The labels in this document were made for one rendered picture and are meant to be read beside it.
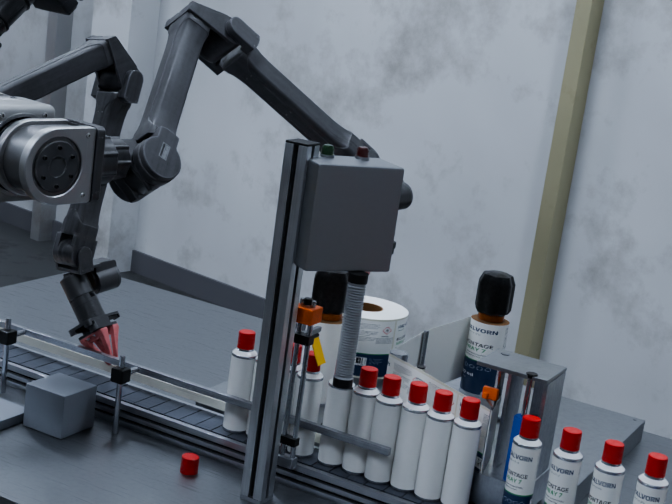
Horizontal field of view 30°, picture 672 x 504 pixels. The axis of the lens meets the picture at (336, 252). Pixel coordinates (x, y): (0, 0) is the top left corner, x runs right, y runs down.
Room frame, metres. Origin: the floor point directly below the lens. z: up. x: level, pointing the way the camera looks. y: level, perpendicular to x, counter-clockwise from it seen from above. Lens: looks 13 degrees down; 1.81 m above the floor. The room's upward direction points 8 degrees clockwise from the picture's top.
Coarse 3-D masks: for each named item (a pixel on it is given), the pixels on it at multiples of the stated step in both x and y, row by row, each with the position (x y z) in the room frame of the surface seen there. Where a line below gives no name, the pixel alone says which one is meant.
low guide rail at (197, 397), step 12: (24, 336) 2.64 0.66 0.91; (48, 348) 2.61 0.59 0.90; (60, 348) 2.60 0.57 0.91; (84, 360) 2.57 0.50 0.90; (96, 360) 2.55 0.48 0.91; (156, 384) 2.48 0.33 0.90; (168, 384) 2.46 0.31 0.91; (192, 396) 2.44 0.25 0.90; (204, 396) 2.42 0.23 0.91; (216, 408) 2.41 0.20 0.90
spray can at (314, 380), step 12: (312, 360) 2.26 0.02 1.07; (300, 372) 2.27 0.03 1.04; (312, 372) 2.26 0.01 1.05; (312, 384) 2.25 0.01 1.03; (312, 396) 2.25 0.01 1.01; (312, 408) 2.25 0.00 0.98; (312, 420) 2.25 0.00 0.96; (300, 432) 2.25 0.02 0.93; (312, 432) 2.26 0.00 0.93; (300, 444) 2.25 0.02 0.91; (312, 444) 2.26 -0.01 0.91; (300, 456) 2.25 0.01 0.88
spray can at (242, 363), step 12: (240, 336) 2.34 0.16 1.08; (252, 336) 2.34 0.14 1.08; (240, 348) 2.34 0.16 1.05; (252, 348) 2.34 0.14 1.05; (240, 360) 2.33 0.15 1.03; (252, 360) 2.33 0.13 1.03; (240, 372) 2.33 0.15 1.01; (252, 372) 2.34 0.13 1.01; (228, 384) 2.34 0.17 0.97; (240, 384) 2.33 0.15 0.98; (240, 396) 2.33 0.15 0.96; (228, 408) 2.33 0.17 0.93; (240, 408) 2.33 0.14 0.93; (228, 420) 2.33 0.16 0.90; (240, 420) 2.33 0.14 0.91; (240, 432) 2.33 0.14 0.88
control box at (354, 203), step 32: (320, 160) 2.13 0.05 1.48; (352, 160) 2.18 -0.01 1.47; (384, 160) 2.23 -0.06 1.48; (320, 192) 2.10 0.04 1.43; (352, 192) 2.13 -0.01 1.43; (384, 192) 2.16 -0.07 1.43; (320, 224) 2.10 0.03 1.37; (352, 224) 2.13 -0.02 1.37; (384, 224) 2.16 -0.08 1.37; (320, 256) 2.11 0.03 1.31; (352, 256) 2.14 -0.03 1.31; (384, 256) 2.17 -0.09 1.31
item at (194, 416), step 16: (0, 352) 2.61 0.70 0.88; (16, 352) 2.62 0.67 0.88; (32, 352) 2.64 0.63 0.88; (32, 368) 2.54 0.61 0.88; (48, 368) 2.55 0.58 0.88; (64, 368) 2.56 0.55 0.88; (80, 368) 2.58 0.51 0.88; (96, 384) 2.49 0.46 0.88; (112, 384) 2.51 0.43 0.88; (128, 384) 2.52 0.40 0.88; (128, 400) 2.43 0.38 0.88; (144, 400) 2.44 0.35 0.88; (160, 400) 2.45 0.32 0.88; (176, 416) 2.38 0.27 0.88; (192, 416) 2.39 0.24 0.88; (208, 416) 2.40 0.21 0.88; (224, 432) 2.33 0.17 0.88; (304, 464) 2.23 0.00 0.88; (320, 464) 2.23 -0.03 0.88; (352, 480) 2.18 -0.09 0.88; (400, 496) 2.14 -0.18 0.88
